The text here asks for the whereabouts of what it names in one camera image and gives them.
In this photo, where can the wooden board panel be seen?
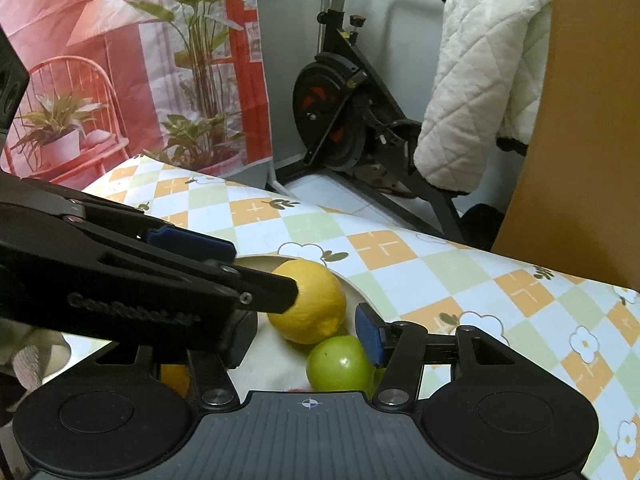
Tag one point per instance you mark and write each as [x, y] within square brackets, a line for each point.
[576, 206]

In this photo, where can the white quilted blanket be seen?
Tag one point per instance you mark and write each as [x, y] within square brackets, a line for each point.
[488, 85]

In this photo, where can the dark orange mandarin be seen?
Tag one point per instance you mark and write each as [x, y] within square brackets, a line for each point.
[176, 377]

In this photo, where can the black exercise bike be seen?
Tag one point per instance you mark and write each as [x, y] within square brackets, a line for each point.
[346, 117]

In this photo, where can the red printed backdrop cloth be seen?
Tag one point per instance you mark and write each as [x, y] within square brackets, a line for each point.
[181, 81]

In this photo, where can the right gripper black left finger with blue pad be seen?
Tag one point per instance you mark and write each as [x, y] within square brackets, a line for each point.
[210, 384]

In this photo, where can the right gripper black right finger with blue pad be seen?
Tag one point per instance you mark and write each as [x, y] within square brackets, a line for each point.
[398, 348]

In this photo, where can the grey gloved hand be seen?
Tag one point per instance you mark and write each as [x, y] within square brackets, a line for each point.
[31, 354]

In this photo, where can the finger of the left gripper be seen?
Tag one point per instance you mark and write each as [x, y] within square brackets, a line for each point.
[259, 291]

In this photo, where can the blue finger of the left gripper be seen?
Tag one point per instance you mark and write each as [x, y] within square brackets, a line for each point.
[189, 244]

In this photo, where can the large yellow lemon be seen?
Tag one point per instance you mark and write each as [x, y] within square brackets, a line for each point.
[320, 307]

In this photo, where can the checkered floral tablecloth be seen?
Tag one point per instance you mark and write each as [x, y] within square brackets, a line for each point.
[584, 332]

